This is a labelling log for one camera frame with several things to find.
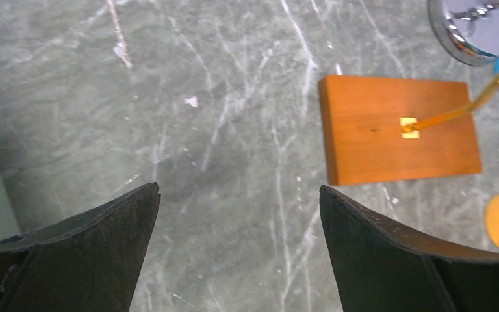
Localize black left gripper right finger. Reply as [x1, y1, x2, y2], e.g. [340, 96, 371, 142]
[320, 185, 499, 311]

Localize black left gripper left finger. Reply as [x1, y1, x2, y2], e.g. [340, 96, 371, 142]
[0, 182, 161, 311]

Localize gold wire rack wooden base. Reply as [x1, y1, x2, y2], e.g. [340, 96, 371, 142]
[318, 72, 499, 186]

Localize chrome wire glass rack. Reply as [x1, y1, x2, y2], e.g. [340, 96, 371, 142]
[426, 0, 499, 66]

